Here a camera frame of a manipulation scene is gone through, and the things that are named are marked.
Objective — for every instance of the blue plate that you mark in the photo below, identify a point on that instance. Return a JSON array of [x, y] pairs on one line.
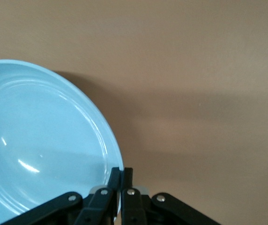
[[42, 129]]

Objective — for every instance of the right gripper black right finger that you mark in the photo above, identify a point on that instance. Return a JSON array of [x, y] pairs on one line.
[[131, 206]]

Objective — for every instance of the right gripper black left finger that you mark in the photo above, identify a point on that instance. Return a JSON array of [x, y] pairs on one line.
[[101, 204]]

